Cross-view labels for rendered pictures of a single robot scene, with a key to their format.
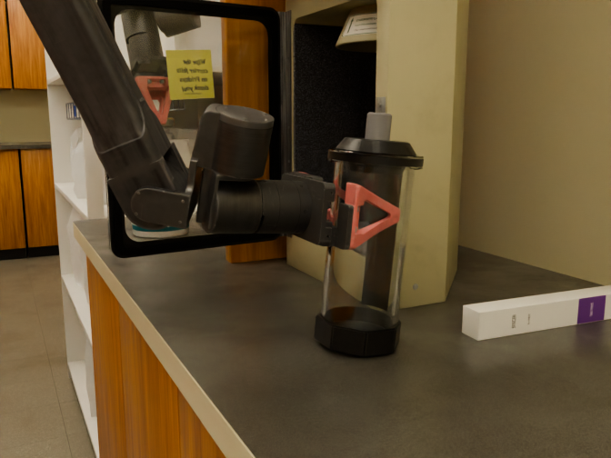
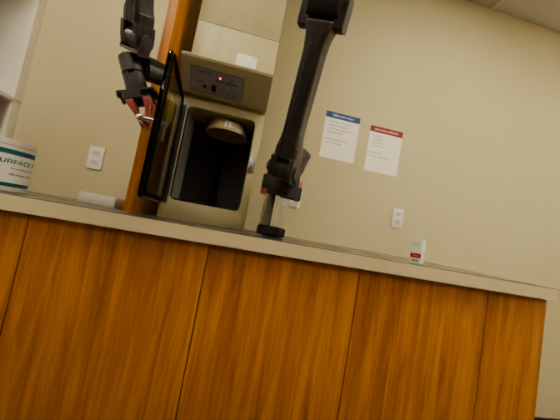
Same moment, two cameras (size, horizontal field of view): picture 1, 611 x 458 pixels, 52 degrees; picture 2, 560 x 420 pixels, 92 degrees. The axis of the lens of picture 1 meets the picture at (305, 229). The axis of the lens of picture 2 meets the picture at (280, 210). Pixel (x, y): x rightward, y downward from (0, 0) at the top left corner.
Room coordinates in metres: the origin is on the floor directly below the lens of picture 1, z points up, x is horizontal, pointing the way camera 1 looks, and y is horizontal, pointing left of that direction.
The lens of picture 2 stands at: (0.39, 0.83, 0.97)
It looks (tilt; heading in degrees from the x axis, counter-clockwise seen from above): 4 degrees up; 288
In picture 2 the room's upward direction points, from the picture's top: 10 degrees clockwise
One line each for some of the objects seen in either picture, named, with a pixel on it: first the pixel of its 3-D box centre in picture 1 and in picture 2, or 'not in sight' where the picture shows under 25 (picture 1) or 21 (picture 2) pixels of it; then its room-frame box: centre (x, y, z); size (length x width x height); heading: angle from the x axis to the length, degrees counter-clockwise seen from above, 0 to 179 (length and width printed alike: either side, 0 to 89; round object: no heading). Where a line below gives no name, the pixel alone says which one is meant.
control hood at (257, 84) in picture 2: not in sight; (227, 83); (0.95, 0.02, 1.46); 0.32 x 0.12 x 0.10; 27
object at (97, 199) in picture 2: not in sight; (107, 201); (1.39, 0.01, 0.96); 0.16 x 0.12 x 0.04; 11
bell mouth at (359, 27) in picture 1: (392, 28); (227, 130); (1.00, -0.13, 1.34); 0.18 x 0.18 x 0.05
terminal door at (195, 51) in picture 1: (198, 128); (164, 137); (1.02, 0.17, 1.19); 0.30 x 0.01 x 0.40; 122
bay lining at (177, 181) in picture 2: (395, 126); (216, 164); (1.03, -0.15, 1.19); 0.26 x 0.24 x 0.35; 27
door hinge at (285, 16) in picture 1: (285, 127); (173, 149); (1.10, 0.04, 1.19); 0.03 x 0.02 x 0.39; 27
